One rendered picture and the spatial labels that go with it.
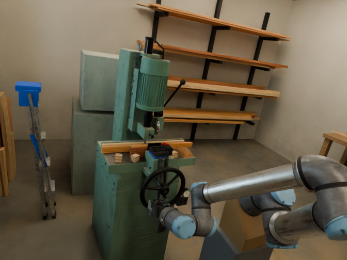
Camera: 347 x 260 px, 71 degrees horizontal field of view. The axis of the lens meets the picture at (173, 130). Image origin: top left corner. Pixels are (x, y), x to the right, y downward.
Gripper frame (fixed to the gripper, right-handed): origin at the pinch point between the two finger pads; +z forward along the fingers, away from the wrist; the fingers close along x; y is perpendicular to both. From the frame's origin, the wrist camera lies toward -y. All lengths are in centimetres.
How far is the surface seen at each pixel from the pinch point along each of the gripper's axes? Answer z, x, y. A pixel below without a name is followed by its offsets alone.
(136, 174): 20.4, 0.2, 14.4
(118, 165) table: 17.9, 11.8, 21.3
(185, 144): 31, -43, 30
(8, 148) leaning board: 168, 78, 23
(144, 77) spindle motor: 13, -3, 73
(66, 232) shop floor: 98, 33, -44
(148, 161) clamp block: 13.7, -5.6, 22.7
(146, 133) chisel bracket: 23.5, -8.3, 39.4
